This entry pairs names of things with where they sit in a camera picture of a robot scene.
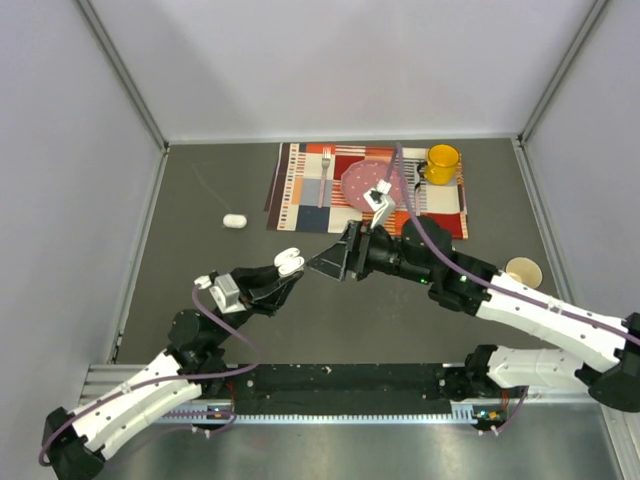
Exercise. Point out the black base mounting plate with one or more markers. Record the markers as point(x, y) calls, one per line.
point(348, 388)

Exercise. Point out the white charging case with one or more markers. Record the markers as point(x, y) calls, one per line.
point(289, 262)

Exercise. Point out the patchwork colourful placemat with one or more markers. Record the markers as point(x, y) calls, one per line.
point(292, 202)

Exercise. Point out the pink handled fork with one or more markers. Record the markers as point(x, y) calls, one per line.
point(325, 164)

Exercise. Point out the grey slotted cable duct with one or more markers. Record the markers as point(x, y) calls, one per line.
point(215, 414)

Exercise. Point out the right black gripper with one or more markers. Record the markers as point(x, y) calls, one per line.
point(353, 251)

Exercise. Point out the closed white earbud case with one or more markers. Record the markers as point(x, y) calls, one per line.
point(234, 221)

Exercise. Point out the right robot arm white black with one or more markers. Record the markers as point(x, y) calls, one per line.
point(590, 352)

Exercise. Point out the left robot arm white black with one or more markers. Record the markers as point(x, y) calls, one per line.
point(76, 444)

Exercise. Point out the beige ceramic mug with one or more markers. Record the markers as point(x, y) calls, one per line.
point(525, 271)

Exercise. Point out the yellow mug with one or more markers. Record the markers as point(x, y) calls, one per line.
point(440, 164)

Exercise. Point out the pink dotted plate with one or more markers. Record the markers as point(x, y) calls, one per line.
point(360, 177)

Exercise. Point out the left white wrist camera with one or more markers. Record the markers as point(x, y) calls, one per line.
point(224, 291)

